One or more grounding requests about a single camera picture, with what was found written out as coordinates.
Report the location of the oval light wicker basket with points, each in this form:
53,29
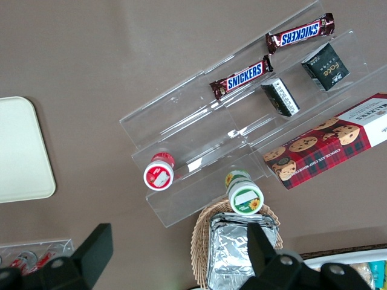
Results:
201,241

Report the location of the clear acrylic bottle rack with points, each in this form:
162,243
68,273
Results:
30,244

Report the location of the beige plastic tray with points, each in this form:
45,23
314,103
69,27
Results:
21,151

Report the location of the white rectangular snack bin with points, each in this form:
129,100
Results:
347,258

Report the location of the red tartan cookie box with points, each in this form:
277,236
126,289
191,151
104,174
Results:
317,148

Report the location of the clear acrylic stepped display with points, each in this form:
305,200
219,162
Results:
193,127

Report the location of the teal snack pack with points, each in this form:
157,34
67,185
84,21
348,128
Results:
381,273

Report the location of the red lid yogurt cup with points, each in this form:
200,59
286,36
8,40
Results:
158,176

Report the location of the brown Snickers bar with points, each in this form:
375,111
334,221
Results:
299,33
242,77

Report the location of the black box with gold print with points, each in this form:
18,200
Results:
326,68

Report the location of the black box with white side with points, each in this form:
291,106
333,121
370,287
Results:
281,98

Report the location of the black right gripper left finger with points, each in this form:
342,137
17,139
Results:
93,256

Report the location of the green lid yogurt cup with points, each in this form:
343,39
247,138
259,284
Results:
245,199

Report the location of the clear bag of crackers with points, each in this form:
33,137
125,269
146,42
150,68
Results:
361,272

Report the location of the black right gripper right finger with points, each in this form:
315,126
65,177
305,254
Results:
263,259

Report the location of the stack of foil trays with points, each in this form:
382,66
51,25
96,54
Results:
229,256

